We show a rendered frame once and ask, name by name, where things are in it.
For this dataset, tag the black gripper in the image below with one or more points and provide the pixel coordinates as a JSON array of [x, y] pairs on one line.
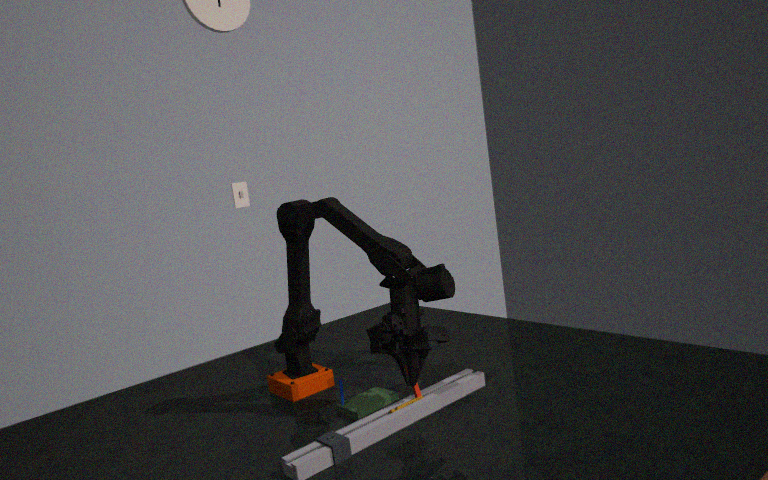
[[410, 346]]

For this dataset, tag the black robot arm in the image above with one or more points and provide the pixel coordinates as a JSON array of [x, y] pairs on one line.
[[390, 257]]

